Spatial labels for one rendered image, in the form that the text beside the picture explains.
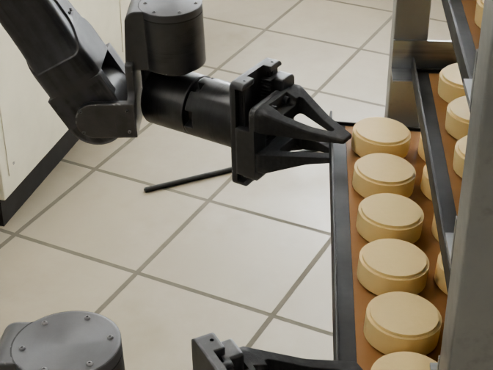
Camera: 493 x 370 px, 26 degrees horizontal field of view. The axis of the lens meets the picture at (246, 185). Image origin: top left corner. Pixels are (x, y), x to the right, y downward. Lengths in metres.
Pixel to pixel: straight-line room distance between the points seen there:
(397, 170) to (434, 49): 0.13
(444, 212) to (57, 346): 0.31
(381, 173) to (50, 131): 1.60
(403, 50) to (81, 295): 1.27
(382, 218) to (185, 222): 1.50
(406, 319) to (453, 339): 0.17
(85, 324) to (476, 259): 0.21
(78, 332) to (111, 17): 2.11
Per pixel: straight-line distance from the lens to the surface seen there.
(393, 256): 0.77
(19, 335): 0.58
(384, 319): 0.71
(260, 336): 1.98
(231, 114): 0.93
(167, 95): 0.98
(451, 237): 0.57
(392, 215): 0.81
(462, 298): 0.53
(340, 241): 0.81
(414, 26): 0.95
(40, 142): 2.36
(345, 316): 0.74
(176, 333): 1.99
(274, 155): 0.93
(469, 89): 0.52
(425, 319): 0.71
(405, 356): 0.68
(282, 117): 0.92
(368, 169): 0.86
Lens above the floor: 1.27
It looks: 32 degrees down
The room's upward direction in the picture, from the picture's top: straight up
